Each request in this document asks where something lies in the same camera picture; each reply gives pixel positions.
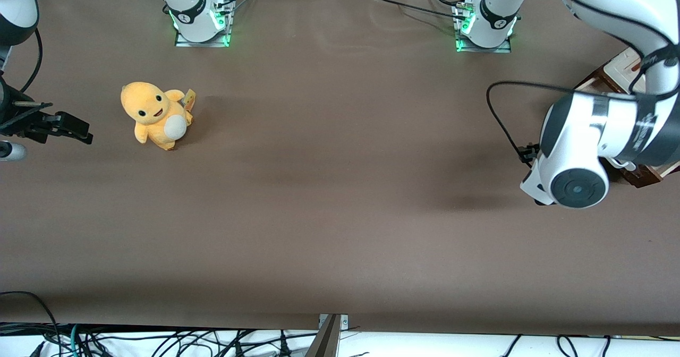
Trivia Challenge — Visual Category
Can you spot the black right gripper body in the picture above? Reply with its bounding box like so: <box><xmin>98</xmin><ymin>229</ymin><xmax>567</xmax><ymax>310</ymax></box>
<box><xmin>0</xmin><ymin>75</ymin><xmax>54</xmax><ymax>144</ymax></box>

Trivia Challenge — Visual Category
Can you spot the orange plush toy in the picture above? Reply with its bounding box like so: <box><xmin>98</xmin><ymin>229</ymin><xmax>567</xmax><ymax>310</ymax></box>
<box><xmin>120</xmin><ymin>81</ymin><xmax>197</xmax><ymax>151</ymax></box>

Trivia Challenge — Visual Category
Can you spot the brown table cover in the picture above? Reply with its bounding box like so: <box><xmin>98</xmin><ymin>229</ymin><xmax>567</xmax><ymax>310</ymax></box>
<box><xmin>0</xmin><ymin>0</ymin><xmax>680</xmax><ymax>337</ymax></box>

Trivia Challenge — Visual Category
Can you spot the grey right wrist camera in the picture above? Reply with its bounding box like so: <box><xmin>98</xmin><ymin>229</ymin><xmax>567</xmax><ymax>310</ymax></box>
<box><xmin>0</xmin><ymin>141</ymin><xmax>27</xmax><ymax>162</ymax></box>

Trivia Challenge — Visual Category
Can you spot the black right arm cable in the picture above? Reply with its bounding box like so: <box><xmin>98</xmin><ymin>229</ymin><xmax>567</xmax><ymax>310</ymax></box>
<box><xmin>20</xmin><ymin>27</ymin><xmax>44</xmax><ymax>94</ymax></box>

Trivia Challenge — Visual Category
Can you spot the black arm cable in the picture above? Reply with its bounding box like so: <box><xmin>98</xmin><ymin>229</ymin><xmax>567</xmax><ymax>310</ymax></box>
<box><xmin>486</xmin><ymin>81</ymin><xmax>654</xmax><ymax>160</ymax></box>
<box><xmin>20</xmin><ymin>27</ymin><xmax>44</xmax><ymax>94</ymax></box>

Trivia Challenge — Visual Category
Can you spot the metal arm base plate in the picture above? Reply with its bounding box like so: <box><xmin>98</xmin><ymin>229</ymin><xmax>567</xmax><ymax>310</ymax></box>
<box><xmin>174</xmin><ymin>28</ymin><xmax>233</xmax><ymax>48</ymax></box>
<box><xmin>456</xmin><ymin>37</ymin><xmax>512</xmax><ymax>54</ymax></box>

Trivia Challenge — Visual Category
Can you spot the black looped cable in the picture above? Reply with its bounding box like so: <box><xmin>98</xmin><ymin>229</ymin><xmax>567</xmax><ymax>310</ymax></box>
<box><xmin>0</xmin><ymin>291</ymin><xmax>60</xmax><ymax>347</ymax></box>

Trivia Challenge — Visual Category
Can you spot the grey camera post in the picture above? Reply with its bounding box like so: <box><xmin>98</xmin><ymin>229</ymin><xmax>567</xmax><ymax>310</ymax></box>
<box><xmin>304</xmin><ymin>314</ymin><xmax>342</xmax><ymax>357</ymax></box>

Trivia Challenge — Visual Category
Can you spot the small metal bracket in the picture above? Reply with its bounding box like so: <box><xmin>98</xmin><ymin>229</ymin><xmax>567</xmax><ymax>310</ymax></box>
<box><xmin>318</xmin><ymin>313</ymin><xmax>350</xmax><ymax>330</ymax></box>

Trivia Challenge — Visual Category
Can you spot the long black table cable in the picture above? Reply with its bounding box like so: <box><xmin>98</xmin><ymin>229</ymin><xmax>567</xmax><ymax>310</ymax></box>
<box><xmin>370</xmin><ymin>0</ymin><xmax>468</xmax><ymax>20</ymax></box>

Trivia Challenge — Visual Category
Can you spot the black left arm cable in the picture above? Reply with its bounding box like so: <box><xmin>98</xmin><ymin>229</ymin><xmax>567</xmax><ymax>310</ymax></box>
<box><xmin>486</xmin><ymin>81</ymin><xmax>654</xmax><ymax>160</ymax></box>

